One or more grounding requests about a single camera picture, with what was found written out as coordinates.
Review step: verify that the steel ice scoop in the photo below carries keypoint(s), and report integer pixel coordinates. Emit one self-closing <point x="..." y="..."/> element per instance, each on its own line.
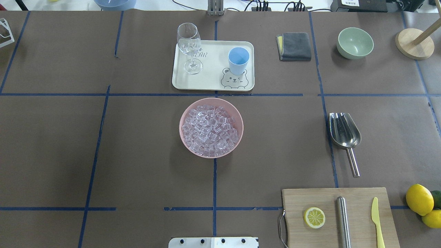
<point x="346" y="135"/>

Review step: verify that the pile of ice cubes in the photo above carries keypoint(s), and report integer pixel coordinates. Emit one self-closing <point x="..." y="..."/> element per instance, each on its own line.
<point x="210" y="129"/>

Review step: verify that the blue plastic cup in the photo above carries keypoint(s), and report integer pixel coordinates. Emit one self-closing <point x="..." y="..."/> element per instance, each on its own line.
<point x="238" y="58"/>

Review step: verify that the pink bowl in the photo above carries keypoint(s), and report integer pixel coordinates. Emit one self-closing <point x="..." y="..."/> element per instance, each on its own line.
<point x="211" y="154"/>

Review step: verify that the cream bear tray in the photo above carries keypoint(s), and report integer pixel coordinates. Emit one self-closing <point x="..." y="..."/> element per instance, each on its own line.
<point x="215" y="75"/>

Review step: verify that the clear wine glass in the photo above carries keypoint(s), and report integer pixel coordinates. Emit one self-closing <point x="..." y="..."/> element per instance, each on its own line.
<point x="189" y="43"/>

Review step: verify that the grey folded cloth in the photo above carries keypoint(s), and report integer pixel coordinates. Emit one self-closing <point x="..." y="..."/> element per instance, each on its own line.
<point x="294" y="46"/>

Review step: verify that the wooden cutting board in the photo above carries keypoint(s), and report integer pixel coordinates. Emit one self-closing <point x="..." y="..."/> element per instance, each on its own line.
<point x="362" y="230"/>

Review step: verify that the lemon half slice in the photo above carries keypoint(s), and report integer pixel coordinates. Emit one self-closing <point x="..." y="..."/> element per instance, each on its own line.
<point x="314" y="217"/>

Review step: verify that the steel muddler black cap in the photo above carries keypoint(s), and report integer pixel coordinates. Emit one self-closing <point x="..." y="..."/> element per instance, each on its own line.
<point x="343" y="220"/>

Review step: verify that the green bowl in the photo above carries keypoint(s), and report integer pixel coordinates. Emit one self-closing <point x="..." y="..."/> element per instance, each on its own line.
<point x="354" y="43"/>

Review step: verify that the blue bowl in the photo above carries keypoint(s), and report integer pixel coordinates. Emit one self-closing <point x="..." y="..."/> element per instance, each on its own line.
<point x="115" y="5"/>

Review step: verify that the yellow plastic knife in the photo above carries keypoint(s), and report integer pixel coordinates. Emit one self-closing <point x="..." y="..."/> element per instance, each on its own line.
<point x="375" y="217"/>

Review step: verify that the wooden stand base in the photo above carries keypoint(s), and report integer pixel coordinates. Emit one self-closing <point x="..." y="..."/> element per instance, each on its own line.
<point x="417" y="44"/>

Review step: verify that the whole yellow lemon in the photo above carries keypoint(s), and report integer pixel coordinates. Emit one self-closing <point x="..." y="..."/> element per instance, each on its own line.
<point x="419" y="199"/>

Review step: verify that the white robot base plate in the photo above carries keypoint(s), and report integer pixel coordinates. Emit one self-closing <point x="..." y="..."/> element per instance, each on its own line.
<point x="214" y="242"/>

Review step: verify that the white wire cup rack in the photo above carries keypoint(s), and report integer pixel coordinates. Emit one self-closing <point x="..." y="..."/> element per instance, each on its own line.
<point x="6" y="35"/>

